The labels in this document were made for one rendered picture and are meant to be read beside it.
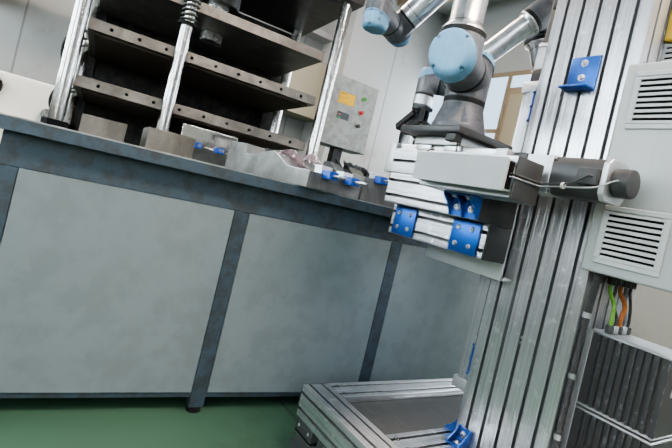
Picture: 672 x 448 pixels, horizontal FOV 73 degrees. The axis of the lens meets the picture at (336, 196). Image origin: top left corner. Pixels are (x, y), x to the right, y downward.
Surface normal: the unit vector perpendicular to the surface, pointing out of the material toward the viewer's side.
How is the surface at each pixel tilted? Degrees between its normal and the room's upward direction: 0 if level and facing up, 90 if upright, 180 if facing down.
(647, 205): 90
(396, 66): 90
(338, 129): 90
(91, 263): 90
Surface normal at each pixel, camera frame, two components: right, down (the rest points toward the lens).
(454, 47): -0.52, 0.01
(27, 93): 0.54, 0.13
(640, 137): -0.81, -0.19
